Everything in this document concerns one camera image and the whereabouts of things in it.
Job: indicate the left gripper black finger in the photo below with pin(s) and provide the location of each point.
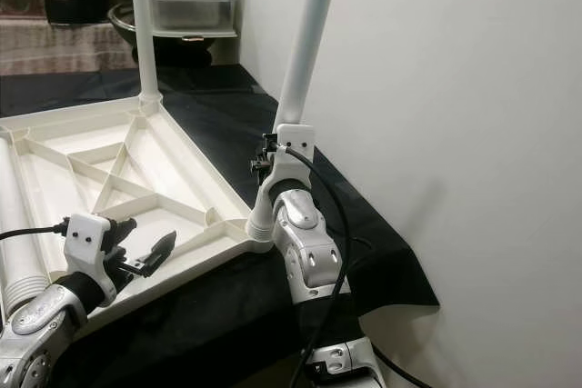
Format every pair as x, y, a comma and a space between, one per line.
160, 247
120, 230

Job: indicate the white plastic table top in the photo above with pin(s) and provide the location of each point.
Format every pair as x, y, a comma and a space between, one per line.
191, 188

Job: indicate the beige patterned cloth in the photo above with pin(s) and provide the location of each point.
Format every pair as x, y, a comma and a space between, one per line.
64, 47

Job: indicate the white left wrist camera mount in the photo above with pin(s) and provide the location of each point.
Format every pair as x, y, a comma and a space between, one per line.
86, 238

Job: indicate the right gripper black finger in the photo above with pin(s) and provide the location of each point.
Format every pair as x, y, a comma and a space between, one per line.
255, 168
269, 140

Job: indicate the white plastic table leg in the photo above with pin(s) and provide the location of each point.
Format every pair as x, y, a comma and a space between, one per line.
20, 224
145, 24
305, 34

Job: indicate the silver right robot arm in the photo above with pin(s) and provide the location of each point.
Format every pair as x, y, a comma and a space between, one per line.
305, 238

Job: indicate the clear lidded plastic container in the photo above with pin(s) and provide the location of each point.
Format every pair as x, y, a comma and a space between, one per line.
195, 6

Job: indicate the black tablecloth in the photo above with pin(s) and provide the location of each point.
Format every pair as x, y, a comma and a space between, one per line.
236, 315

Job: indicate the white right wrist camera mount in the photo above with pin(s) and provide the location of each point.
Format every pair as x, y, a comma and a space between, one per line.
293, 147

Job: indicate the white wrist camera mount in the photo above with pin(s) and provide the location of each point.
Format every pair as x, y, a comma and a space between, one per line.
86, 238
293, 147

